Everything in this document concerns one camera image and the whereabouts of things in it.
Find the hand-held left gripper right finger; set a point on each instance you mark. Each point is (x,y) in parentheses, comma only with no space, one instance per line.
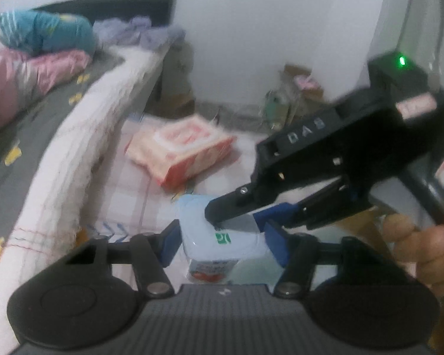
(277,244)

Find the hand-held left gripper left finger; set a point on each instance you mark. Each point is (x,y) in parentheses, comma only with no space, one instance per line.
(169,242)

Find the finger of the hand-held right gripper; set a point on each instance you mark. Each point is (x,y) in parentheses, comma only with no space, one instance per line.
(277,216)
(233,209)

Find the white container with lid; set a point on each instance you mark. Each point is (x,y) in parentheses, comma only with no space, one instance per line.
(222,255)

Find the person's right hand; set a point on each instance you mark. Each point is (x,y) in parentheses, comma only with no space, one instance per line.
(429,251)

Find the checked flower sheet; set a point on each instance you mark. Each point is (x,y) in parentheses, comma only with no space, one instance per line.
(133,199)

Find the small cardboard box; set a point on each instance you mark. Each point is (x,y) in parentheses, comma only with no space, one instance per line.
(312,94)

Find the pink packet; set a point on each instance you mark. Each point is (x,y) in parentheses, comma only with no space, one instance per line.
(305,81)

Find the green paper bag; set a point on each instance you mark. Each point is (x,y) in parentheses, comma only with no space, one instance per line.
(277,109)

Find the red tissue pack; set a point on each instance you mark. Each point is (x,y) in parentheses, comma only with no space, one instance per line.
(177,148)

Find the white checked blanket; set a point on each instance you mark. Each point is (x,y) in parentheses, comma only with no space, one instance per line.
(70,170)

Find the purple clothes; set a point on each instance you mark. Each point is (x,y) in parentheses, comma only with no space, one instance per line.
(140,33)

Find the pink grey quilt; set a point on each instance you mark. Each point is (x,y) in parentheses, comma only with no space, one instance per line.
(29,77)

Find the dark bed headboard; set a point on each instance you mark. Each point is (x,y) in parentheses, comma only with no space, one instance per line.
(133,7)

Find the teal striped pillow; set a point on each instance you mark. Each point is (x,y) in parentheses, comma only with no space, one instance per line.
(48,31)

